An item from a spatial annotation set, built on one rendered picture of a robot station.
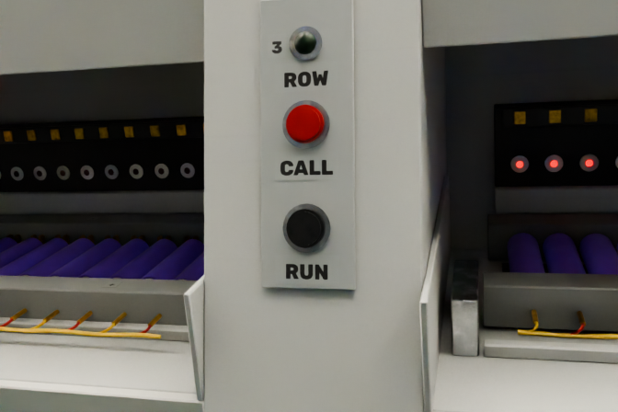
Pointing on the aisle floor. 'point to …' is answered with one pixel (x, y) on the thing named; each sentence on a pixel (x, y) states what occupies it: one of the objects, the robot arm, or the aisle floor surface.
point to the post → (288, 335)
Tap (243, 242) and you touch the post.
